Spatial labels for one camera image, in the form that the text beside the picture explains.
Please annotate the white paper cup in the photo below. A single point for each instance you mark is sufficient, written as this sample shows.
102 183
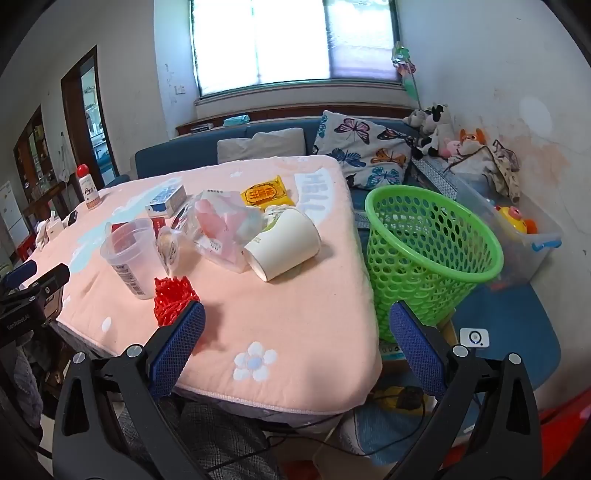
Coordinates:
286 240

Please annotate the white refrigerator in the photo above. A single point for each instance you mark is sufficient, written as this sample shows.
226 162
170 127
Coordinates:
13 217

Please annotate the book on window sill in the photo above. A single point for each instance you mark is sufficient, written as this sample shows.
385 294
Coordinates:
203 128

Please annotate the blue sofa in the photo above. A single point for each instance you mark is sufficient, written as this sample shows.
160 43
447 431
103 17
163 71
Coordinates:
184 150

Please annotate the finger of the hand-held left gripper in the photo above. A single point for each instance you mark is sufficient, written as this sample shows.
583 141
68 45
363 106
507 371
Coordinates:
21 271
51 277

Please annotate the clear plastic cup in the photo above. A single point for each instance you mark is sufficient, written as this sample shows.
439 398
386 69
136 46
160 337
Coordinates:
131 267

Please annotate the teal tissue pack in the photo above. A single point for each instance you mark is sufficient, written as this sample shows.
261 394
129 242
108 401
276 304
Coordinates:
236 120

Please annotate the patterned beige cloth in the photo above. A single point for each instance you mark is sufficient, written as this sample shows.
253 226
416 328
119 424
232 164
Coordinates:
505 170

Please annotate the red foam fruit net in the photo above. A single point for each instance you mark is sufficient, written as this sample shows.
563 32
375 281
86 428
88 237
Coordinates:
173 295

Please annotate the red printed cup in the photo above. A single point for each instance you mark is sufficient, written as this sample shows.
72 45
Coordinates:
160 224

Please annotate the yellow duck toy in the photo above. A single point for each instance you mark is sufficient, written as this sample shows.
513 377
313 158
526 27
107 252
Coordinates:
515 220

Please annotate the pink plush toy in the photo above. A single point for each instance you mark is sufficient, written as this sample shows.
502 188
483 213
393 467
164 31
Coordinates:
450 148

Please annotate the yellow snack packet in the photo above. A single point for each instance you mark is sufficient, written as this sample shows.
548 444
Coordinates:
265 193

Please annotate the clear plastic storage box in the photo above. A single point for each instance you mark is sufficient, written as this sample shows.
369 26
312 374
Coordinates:
521 258

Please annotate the small yogurt cup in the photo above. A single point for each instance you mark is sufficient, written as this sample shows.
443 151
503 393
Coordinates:
169 249

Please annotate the colourful pinwheel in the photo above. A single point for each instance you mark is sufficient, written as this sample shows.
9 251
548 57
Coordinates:
402 62

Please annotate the butterfly print pillow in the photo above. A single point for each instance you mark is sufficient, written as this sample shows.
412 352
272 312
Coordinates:
360 143

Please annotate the clear plastic bag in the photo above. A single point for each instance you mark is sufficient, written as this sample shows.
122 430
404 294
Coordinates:
217 226

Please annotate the grey pillow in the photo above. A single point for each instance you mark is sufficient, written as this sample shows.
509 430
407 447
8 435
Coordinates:
258 145

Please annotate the wooden door frame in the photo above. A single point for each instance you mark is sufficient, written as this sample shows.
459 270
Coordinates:
69 115

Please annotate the red plastic stool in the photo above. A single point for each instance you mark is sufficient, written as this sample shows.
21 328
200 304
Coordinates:
570 424

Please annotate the blue stool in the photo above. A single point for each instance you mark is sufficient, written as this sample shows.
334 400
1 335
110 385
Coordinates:
517 332

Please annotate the person's grey checked trousers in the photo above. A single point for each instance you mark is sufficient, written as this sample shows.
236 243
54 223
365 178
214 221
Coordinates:
207 438

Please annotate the white bottle with red cap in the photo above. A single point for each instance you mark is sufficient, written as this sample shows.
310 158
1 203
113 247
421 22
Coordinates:
88 191

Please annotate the window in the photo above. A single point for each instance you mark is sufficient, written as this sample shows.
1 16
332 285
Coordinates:
277 41

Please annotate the blue and white milk carton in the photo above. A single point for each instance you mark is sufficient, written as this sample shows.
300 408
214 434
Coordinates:
166 198

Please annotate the grey plush toy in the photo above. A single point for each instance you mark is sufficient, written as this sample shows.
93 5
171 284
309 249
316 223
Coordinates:
417 117

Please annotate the black and white cow plush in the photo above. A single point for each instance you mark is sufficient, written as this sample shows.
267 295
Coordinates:
436 129

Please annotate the green plastic mesh basket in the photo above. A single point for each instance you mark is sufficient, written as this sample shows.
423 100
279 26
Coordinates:
441 275

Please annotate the pink flower-print blanket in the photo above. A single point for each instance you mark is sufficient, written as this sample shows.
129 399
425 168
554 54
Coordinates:
277 304

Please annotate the yellow and black power strip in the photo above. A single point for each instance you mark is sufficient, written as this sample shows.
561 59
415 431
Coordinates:
399 398

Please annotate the orange fox plush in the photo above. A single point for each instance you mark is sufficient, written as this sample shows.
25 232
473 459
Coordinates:
472 140

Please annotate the wooden cabinet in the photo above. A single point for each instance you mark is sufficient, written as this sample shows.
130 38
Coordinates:
32 152

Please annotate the black phone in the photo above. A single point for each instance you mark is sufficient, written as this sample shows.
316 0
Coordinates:
70 218

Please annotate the small white device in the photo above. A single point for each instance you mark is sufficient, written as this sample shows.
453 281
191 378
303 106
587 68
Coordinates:
474 338

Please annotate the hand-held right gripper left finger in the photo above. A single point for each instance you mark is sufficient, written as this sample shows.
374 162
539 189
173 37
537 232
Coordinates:
181 344

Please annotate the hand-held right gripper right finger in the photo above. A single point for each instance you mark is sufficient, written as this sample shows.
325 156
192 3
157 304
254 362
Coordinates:
418 350

